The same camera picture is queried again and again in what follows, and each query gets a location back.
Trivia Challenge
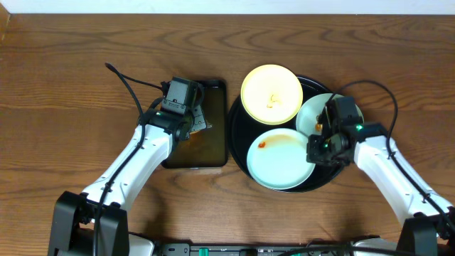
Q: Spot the light blue plate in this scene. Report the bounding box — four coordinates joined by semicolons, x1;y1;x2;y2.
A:
295;92;364;138
247;128;316;190

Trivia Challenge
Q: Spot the light blue front plate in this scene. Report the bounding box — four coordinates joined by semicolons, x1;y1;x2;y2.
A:
247;128;316;190

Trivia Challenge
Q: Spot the yellow sponge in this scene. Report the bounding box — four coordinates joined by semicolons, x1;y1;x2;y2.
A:
190;123;212;134

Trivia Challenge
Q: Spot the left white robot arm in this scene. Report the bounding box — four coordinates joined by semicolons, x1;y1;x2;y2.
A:
48;107;208;255

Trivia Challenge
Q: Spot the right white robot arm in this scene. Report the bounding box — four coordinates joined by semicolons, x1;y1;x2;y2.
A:
307;102;454;255

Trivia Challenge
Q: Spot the black rectangular water tray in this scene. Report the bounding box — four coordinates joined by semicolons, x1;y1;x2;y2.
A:
162;80;228;169

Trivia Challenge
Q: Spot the round black serving tray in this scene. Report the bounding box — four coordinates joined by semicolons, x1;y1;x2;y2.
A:
227;75;344;193

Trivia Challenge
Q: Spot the yellow plate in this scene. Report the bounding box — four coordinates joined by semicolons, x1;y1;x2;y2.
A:
240;64;304;125

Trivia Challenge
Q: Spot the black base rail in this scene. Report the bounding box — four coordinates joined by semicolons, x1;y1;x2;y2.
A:
152;242;354;256

